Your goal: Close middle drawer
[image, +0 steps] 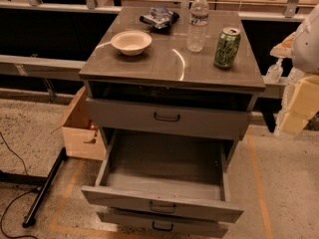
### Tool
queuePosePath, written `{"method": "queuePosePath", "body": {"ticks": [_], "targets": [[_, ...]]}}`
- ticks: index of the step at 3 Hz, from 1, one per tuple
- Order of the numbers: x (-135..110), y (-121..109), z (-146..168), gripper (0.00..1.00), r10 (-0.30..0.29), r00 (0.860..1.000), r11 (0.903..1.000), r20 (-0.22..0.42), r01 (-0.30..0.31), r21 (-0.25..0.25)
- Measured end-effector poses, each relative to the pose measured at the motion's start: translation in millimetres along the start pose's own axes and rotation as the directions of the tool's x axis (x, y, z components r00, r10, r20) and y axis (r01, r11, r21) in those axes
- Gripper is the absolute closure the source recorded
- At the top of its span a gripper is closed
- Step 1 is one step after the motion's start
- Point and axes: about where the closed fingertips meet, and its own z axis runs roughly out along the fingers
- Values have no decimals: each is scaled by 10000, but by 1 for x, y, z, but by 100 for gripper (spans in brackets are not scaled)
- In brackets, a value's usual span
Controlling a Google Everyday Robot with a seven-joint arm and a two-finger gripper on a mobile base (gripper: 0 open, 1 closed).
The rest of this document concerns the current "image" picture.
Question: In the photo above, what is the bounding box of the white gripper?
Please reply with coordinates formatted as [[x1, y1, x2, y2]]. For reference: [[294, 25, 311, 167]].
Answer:
[[274, 67, 319, 135]]

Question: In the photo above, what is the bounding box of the grey drawer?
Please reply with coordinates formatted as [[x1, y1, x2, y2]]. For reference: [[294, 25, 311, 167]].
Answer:
[[87, 98, 250, 140], [82, 130, 243, 223], [98, 208, 228, 238]]

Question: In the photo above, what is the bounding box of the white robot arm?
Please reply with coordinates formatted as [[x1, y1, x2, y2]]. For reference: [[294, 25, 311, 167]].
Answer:
[[270, 5, 319, 136]]

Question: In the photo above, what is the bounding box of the grey drawer cabinet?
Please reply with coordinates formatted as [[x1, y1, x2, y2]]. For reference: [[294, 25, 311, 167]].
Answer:
[[80, 7, 265, 238]]

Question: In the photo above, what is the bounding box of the grey bottom drawer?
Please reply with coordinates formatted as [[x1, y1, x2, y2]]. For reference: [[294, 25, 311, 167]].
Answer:
[[98, 208, 228, 238]]

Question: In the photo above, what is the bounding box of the grey top drawer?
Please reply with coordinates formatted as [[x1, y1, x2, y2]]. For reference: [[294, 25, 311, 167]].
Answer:
[[87, 98, 250, 140]]

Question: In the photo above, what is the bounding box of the left sanitizer bottle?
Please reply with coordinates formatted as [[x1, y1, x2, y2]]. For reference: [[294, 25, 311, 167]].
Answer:
[[265, 58, 283, 84]]

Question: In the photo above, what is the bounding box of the green soda can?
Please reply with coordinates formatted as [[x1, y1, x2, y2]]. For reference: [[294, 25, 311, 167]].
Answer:
[[214, 27, 241, 69]]

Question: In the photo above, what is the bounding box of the clear water bottle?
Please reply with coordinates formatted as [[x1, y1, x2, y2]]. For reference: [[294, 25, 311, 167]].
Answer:
[[186, 0, 209, 53]]

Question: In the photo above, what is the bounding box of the blue chip bag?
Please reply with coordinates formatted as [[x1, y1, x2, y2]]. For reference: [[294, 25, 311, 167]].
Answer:
[[140, 7, 179, 30]]

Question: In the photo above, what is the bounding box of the white bowl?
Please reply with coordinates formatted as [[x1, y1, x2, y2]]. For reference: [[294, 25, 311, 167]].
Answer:
[[111, 31, 152, 56]]

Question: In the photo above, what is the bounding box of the cardboard box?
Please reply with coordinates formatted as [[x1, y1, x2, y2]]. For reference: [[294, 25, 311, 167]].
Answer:
[[52, 87, 107, 160]]

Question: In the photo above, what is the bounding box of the black metal floor bar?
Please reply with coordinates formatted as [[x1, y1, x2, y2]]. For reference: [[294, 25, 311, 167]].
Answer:
[[22, 147, 67, 228]]

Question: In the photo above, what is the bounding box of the grey metal rail shelf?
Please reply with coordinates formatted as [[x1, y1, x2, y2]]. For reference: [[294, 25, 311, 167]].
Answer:
[[1, 51, 286, 98]]

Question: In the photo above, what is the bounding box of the black floor cable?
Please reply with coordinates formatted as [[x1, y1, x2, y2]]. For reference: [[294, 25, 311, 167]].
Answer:
[[0, 131, 43, 239]]

